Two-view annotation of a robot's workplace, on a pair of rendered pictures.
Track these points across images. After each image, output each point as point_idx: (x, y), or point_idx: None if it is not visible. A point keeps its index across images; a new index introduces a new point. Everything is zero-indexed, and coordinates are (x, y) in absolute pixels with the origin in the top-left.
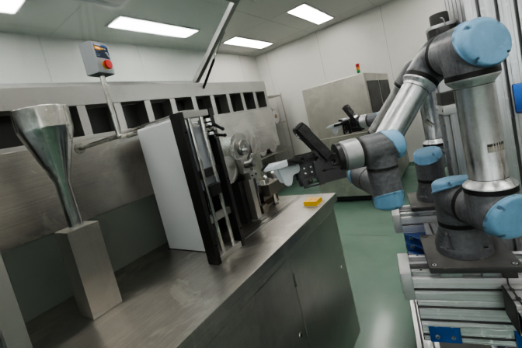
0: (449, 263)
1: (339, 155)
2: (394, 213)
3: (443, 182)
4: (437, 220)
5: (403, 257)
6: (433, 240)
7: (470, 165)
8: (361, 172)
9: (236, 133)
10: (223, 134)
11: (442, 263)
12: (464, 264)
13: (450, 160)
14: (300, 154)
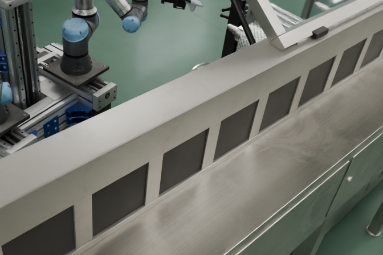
0: (98, 63)
1: None
2: (30, 139)
3: (86, 23)
4: (85, 53)
5: (98, 92)
6: (78, 78)
7: None
8: (141, 11)
9: (201, 63)
10: (223, 14)
11: (100, 65)
12: (93, 60)
13: (33, 36)
14: None
